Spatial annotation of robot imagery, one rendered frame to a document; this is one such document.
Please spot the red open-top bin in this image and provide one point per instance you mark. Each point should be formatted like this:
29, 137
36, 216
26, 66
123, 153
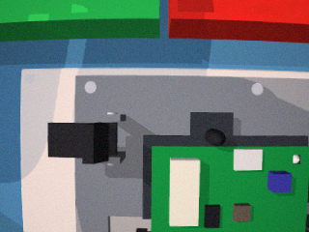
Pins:
250, 20

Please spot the green bin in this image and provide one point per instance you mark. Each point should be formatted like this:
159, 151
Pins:
34, 20

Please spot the green circuit board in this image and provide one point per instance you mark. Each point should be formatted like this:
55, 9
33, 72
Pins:
229, 188

